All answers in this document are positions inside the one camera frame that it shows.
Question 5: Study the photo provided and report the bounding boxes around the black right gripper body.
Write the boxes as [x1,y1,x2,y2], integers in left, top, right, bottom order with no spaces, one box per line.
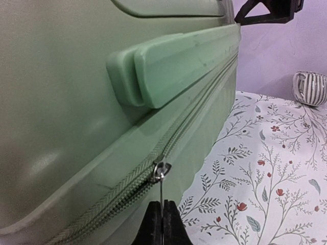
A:
[235,0,304,26]

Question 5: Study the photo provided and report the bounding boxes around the floral white tablecloth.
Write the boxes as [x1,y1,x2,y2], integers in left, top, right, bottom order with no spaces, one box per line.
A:
[178,91,326,244]

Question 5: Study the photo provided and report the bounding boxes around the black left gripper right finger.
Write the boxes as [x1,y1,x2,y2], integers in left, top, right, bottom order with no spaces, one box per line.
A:
[163,200,193,245]

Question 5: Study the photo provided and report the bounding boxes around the green hard-shell suitcase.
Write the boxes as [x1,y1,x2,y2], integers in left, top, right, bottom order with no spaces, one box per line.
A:
[1,1,241,244]

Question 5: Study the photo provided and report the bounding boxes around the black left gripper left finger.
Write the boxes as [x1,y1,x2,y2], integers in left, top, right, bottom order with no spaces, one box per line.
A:
[132,201,161,245]

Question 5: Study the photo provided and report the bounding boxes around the metal suitcase zipper pull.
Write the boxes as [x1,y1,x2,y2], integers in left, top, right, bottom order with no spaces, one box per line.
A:
[153,160,172,230]

